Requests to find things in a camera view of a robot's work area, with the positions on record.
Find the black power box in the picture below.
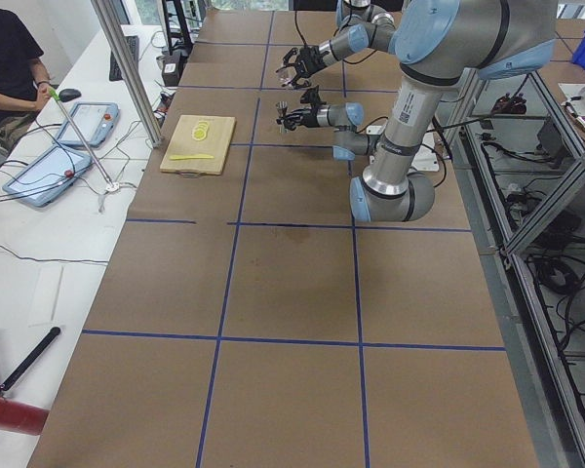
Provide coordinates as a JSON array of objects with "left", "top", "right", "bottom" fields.
[{"left": 161, "top": 50, "right": 186, "bottom": 87}]

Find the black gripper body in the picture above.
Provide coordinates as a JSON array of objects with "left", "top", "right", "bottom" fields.
[
  {"left": 294, "top": 46, "right": 325, "bottom": 78},
  {"left": 294, "top": 107, "right": 320, "bottom": 128}
]

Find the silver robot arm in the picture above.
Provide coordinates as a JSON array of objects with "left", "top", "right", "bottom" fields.
[
  {"left": 277, "top": 0, "right": 558, "bottom": 222},
  {"left": 276, "top": 1, "right": 398, "bottom": 89}
]

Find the red cylinder bottle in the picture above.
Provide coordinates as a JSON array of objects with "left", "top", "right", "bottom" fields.
[{"left": 0, "top": 396, "right": 49, "bottom": 436}]

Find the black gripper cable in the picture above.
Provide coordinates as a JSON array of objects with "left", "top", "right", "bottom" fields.
[{"left": 293, "top": 0, "right": 309, "bottom": 50}]

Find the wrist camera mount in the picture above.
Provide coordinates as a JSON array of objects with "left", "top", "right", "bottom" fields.
[{"left": 299, "top": 86, "right": 324, "bottom": 107}]

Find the aluminium frame post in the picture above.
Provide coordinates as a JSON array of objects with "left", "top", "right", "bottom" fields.
[{"left": 91, "top": 0, "right": 162, "bottom": 148}]

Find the black computer mouse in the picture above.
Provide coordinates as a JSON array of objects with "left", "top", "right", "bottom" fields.
[{"left": 58, "top": 89, "right": 82, "bottom": 102}]

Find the blue teach pendant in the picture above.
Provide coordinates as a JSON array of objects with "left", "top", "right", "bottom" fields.
[
  {"left": 56, "top": 102, "right": 120, "bottom": 149},
  {"left": 2, "top": 144, "right": 92, "bottom": 208}
]

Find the far blue teach pendant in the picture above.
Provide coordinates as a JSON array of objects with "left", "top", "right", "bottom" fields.
[{"left": 56, "top": 102, "right": 120, "bottom": 149}]

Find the clear glass shaker cup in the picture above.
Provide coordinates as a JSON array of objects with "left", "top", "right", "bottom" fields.
[{"left": 276, "top": 66, "right": 296, "bottom": 89}]

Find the yellow plastic knife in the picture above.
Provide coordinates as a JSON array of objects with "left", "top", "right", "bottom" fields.
[{"left": 169, "top": 153, "right": 215, "bottom": 161}]

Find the black keyboard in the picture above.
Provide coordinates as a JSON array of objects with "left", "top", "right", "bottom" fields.
[{"left": 108, "top": 34, "right": 140, "bottom": 82}]

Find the wooden cutting board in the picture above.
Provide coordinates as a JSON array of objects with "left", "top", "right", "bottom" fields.
[{"left": 159, "top": 115, "right": 236, "bottom": 176}]

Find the seated person black shirt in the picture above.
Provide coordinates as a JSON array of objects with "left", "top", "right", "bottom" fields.
[{"left": 0, "top": 9, "right": 51, "bottom": 150}]

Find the near blue teach pendant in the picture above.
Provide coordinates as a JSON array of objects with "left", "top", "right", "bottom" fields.
[{"left": 2, "top": 144, "right": 92, "bottom": 208}]

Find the steel jigger measuring cup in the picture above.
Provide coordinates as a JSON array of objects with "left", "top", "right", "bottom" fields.
[{"left": 275, "top": 100, "right": 288, "bottom": 134}]

